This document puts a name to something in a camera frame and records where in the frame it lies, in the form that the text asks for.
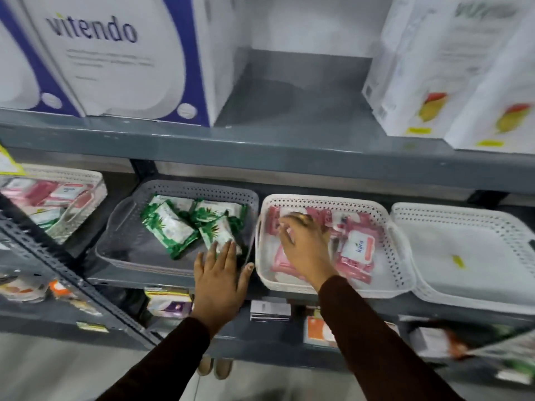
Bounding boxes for green white wipes packet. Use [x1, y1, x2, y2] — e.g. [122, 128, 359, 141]
[141, 202, 200, 260]
[150, 195, 195, 214]
[198, 216, 244, 258]
[191, 199, 248, 225]

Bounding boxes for grey metal shelf rack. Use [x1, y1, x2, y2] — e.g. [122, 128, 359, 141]
[0, 48, 535, 389]

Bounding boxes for white black small box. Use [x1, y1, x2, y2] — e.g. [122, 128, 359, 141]
[249, 299, 292, 322]

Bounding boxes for pile of pink wipes packets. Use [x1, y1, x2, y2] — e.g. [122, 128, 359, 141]
[264, 205, 383, 285]

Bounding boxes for person's right forearm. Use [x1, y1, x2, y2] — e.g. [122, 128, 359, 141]
[318, 275, 465, 401]

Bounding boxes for white box with fruit print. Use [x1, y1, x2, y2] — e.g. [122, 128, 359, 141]
[361, 0, 535, 139]
[444, 21, 535, 155]

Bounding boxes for person's left forearm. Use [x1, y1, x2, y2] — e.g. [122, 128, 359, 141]
[96, 316, 211, 401]

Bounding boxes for empty white perforated basket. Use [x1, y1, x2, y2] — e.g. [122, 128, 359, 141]
[390, 202, 535, 316]

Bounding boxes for person's left hand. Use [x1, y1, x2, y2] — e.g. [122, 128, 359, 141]
[191, 240, 255, 336]

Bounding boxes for person's right hand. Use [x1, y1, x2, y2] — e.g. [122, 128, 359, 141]
[278, 213, 338, 291]

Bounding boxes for orange white packet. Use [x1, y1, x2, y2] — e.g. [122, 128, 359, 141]
[304, 315, 338, 348]

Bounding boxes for pile of pink white packets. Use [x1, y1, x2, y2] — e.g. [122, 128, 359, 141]
[0, 177, 94, 230]

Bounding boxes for white orange box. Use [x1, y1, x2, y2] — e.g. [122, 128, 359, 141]
[409, 327, 466, 360]

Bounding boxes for orange brown snack packet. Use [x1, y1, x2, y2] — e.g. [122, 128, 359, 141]
[0, 275, 48, 304]

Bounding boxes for white purple box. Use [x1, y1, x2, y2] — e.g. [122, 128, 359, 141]
[145, 287, 194, 320]

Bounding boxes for green white flat packets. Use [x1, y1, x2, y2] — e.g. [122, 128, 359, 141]
[470, 327, 535, 385]

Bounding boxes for white perforated basket with packets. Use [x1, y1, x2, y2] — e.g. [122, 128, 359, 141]
[254, 194, 417, 299]

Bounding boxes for grey plastic perforated basket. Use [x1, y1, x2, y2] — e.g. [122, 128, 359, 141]
[95, 179, 260, 285]

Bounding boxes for grey perforated rack upright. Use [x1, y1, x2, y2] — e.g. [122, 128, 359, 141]
[0, 195, 161, 348]

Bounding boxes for white basket with mixed packets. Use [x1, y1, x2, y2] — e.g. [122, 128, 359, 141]
[0, 164, 108, 245]

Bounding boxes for small orange packet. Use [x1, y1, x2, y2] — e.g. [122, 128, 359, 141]
[48, 280, 77, 300]

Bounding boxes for large white blue box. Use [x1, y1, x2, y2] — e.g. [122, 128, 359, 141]
[0, 0, 86, 118]
[17, 0, 248, 128]

